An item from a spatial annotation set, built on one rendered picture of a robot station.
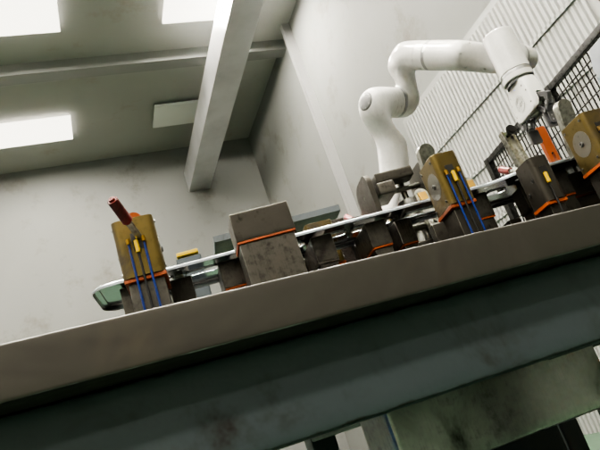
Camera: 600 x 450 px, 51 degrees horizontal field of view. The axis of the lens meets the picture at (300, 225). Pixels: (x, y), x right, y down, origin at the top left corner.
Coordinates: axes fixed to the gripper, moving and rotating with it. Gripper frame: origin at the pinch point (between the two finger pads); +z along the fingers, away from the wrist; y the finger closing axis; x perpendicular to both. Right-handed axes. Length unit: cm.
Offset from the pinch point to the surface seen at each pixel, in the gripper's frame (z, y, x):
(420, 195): 3.9, -12.5, -33.4
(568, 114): 4.3, 17.9, -5.5
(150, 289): 20, 23, -105
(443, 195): 16, 20, -43
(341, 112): -302, -537, 146
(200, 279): 12, -7, -95
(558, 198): 23.5, 20.4, -19.1
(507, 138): -7.0, -15.8, -0.3
